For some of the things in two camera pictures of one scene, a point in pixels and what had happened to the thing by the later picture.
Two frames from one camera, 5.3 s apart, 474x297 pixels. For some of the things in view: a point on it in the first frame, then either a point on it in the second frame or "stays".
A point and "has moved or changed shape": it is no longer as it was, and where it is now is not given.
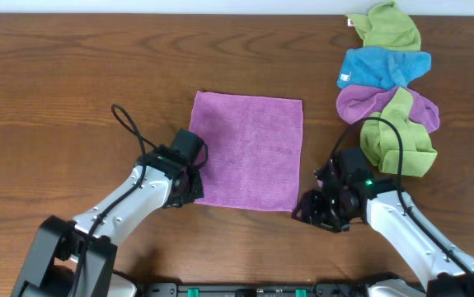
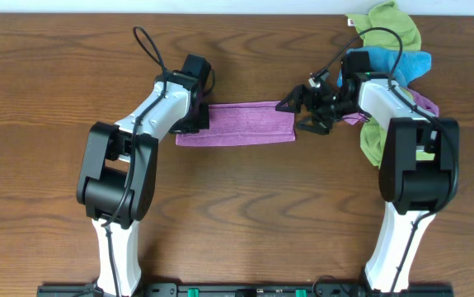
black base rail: x=322 y=289 stays
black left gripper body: x=195 y=186 → x=195 y=122
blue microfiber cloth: x=382 y=68 stays
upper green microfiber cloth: x=387 y=26 stays
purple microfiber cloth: x=255 y=150 has moved or changed shape
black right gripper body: x=327 y=212 → x=331 y=104
